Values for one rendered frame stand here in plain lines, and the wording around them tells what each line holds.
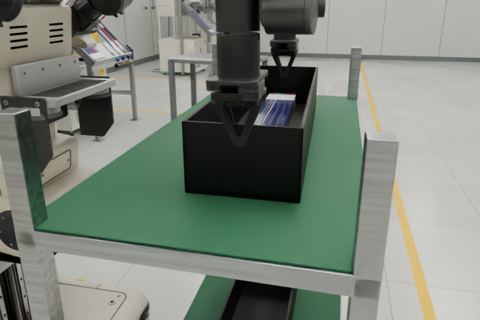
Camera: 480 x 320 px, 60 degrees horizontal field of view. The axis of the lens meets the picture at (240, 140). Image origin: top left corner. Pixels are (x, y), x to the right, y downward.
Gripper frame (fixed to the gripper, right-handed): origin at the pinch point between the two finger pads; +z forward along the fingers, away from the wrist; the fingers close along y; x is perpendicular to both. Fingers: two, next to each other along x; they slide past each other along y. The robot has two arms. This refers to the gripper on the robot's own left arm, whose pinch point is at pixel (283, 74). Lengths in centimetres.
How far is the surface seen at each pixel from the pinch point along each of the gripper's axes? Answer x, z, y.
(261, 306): 5, 68, -10
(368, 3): -86, -5, 882
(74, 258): 109, 102, 46
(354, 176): -16.7, 8.9, -45.3
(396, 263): -48, 106, 76
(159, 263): 7, 11, -71
